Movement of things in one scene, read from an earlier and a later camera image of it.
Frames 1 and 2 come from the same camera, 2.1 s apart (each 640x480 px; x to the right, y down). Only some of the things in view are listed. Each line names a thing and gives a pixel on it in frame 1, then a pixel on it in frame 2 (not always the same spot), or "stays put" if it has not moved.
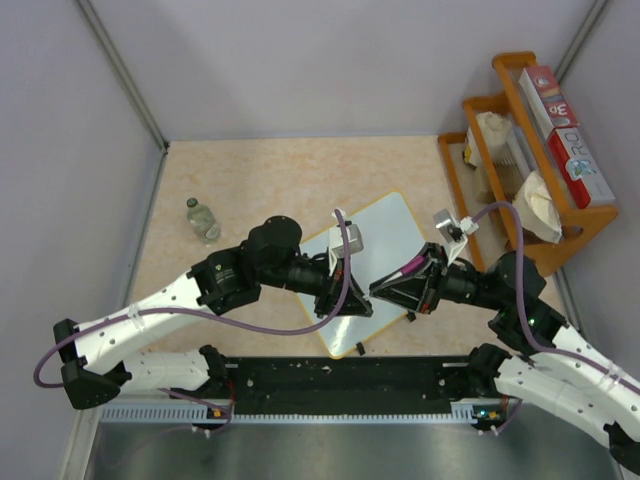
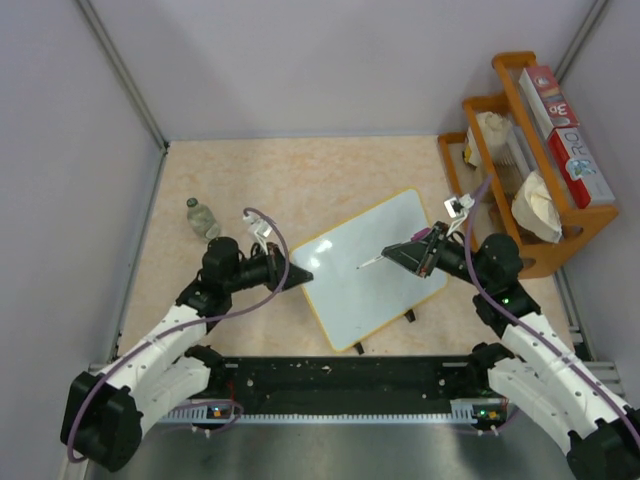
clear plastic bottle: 202,221 stays put
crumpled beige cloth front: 536,208 stays put
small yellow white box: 470,152 stays put
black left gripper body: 327,299 → 274,276
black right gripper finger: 434,263 → 410,252
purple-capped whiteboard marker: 408,268 → 416,235
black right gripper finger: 407,299 → 413,260
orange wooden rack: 508,188 stays put
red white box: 584,177 stays put
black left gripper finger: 356,302 → 297,276
